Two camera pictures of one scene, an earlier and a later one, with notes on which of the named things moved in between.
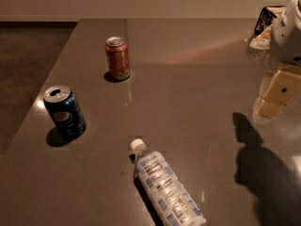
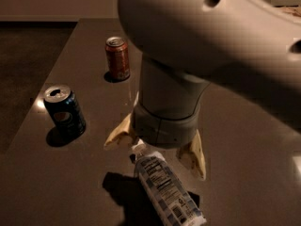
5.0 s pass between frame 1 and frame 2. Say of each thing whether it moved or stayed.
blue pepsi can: stayed
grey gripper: moved
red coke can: stayed
